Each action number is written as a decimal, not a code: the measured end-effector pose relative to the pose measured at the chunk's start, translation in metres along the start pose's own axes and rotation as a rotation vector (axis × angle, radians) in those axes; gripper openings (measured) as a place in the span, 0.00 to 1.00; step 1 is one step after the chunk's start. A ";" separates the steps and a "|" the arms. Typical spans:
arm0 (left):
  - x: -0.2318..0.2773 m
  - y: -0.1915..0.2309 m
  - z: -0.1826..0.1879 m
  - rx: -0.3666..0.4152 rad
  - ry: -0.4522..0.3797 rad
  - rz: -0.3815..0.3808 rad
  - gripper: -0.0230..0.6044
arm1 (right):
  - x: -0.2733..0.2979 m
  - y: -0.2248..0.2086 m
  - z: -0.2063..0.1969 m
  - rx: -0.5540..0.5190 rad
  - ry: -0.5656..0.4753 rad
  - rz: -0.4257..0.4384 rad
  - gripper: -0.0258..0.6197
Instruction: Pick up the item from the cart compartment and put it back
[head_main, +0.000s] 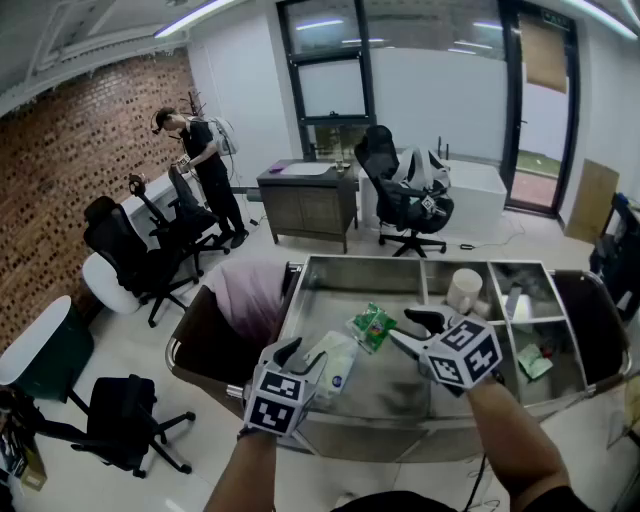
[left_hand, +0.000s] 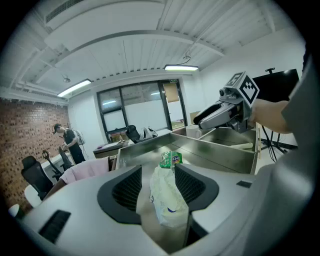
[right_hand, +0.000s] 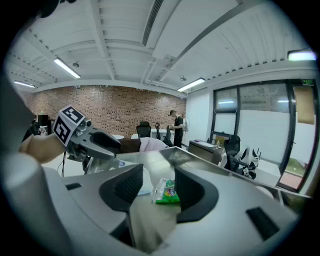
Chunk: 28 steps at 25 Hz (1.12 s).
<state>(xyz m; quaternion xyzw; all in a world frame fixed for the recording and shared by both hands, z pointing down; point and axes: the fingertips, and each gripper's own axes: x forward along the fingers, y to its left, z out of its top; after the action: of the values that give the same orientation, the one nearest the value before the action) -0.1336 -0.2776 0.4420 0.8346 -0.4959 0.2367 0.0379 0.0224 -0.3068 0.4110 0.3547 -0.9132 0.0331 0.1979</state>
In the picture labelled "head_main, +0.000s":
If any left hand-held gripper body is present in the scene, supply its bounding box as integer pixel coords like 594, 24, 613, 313
227, 343, 322, 441

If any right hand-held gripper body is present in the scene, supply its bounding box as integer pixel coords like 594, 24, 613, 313
416, 316, 504, 399

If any white plastic bag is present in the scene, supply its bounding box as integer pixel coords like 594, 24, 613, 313
301, 329, 361, 402

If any green snack packet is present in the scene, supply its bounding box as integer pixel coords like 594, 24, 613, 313
345, 301, 399, 356

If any white paper cup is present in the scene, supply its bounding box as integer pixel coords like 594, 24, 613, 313
445, 267, 485, 316

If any stainless steel sorting cart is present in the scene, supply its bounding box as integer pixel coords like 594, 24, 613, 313
164, 253, 634, 464

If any small green packet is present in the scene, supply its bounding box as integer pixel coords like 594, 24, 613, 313
516, 343, 555, 380

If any person's right forearm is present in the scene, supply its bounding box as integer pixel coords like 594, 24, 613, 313
466, 373, 574, 512

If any person's left forearm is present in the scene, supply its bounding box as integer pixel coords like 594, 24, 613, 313
202, 428, 281, 512

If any pink cloth bag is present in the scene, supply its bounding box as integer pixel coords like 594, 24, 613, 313
203, 261, 287, 347

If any spare hand-held gripper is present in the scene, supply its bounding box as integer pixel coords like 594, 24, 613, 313
420, 193, 450, 220

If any black office chair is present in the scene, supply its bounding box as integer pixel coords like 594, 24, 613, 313
353, 124, 456, 258
28, 373, 197, 480
81, 195, 202, 330
167, 164, 232, 257

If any dark wooden cabinet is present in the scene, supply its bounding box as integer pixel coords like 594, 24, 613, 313
255, 158, 360, 255

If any white backpack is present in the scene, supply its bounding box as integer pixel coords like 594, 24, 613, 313
395, 145, 451, 192
205, 116, 236, 157

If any person's black shirt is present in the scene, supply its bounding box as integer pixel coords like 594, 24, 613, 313
327, 483, 640, 512

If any white tray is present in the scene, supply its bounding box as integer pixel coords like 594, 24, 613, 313
281, 161, 332, 178

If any white round stool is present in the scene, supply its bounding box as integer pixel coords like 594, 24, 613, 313
81, 251, 142, 316

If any black chair with round headrest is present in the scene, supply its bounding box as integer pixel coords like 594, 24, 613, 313
127, 172, 204, 281

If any large leaning cardboard sheet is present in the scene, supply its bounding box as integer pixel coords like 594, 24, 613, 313
563, 158, 622, 245

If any white desk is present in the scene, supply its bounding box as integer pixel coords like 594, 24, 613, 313
121, 168, 202, 237

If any black framed glass door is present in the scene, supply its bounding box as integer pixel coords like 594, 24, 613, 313
498, 0, 582, 217

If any dark green white-topped cabinet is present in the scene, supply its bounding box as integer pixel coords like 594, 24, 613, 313
0, 294, 96, 405

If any cardboard box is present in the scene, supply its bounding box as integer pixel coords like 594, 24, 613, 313
0, 429, 49, 495

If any wooden coat rack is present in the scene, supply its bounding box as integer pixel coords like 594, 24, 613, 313
178, 88, 207, 121

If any cardboard sheet taped to door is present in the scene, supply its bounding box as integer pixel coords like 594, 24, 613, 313
518, 13, 570, 95

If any ceiling light tube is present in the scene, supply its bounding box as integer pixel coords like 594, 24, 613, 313
563, 0, 640, 42
153, 0, 237, 40

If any black cable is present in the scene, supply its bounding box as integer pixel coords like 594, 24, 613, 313
460, 450, 490, 512

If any black window frame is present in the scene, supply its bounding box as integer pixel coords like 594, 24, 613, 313
276, 0, 378, 162

